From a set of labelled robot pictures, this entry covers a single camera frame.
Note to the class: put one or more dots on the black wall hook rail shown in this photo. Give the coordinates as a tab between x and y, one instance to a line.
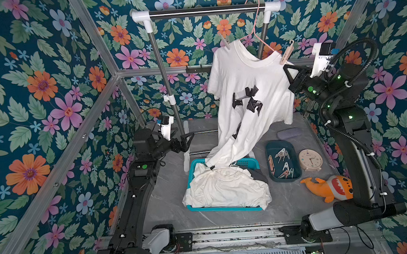
198	69

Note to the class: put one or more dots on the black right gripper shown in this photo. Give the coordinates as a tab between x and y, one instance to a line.
295	80

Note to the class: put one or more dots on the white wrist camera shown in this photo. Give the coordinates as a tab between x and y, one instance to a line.
322	53
165	122

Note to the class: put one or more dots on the plain white t-shirt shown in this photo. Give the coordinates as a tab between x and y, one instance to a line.
234	187

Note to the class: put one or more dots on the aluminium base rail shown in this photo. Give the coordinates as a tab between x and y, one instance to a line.
280	238

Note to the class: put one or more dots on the teal clothespin tray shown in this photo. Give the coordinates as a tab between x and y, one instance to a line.
282	162

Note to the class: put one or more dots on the white printed t-shirt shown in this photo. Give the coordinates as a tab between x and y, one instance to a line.
253	93

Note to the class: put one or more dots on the white steel clothes rack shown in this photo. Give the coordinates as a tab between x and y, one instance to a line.
148	17

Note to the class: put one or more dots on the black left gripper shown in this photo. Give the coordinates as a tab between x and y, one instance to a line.
180	147

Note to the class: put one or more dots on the pink wire hanger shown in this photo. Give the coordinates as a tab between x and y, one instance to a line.
256	22

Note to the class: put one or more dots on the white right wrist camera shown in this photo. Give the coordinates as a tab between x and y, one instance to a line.
322	53

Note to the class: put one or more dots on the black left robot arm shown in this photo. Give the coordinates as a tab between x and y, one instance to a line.
142	177

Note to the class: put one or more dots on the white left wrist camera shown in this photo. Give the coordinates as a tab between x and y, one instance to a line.
165	122

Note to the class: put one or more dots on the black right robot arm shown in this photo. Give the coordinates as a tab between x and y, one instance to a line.
350	127

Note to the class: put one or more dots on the orange plush toy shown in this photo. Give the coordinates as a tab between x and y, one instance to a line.
335	188

